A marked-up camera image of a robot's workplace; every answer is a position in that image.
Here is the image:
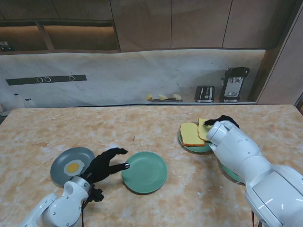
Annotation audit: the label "black silver coffee machine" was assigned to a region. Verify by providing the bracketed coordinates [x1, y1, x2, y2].
[219, 67, 250, 103]

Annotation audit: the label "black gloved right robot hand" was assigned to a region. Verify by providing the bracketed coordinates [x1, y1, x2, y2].
[204, 114, 240, 130]

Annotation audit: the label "black toaster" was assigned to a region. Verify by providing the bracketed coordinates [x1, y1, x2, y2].
[194, 85, 215, 103]

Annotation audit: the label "wooden wall cabinets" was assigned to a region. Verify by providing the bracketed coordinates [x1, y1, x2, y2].
[0, 0, 303, 52]

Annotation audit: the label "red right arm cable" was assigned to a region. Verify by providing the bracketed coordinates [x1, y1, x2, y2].
[252, 208, 263, 227]

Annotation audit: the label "dark furniture piece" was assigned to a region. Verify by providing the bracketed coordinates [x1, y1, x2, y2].
[294, 92, 303, 114]

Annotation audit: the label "toy bread slice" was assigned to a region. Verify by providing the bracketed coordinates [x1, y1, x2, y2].
[179, 122, 206, 147]
[197, 118, 215, 142]

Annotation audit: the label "grey round plate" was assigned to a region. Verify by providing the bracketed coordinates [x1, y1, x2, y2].
[50, 147, 96, 188]

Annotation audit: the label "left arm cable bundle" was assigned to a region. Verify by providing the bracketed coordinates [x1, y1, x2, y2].
[80, 186, 95, 227]

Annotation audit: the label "wooden open shelf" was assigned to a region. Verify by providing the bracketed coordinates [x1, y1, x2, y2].
[0, 20, 121, 56]

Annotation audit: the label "toy fried egg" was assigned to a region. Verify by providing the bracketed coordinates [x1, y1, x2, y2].
[63, 160, 85, 177]

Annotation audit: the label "white tall container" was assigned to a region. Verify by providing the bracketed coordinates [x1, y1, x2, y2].
[11, 93, 26, 108]

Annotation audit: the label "dark small shelf object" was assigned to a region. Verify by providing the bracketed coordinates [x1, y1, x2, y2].
[0, 41, 14, 52]

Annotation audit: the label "black wall strip with rings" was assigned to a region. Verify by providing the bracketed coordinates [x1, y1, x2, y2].
[5, 74, 87, 86]

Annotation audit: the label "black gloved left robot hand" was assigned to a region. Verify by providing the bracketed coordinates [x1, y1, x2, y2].
[85, 147, 131, 184]

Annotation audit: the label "green round plate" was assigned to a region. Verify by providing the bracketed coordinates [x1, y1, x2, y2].
[121, 151, 168, 195]
[178, 122, 214, 155]
[219, 160, 247, 184]

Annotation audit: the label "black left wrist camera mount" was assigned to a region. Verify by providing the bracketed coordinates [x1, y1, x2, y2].
[91, 188, 105, 203]

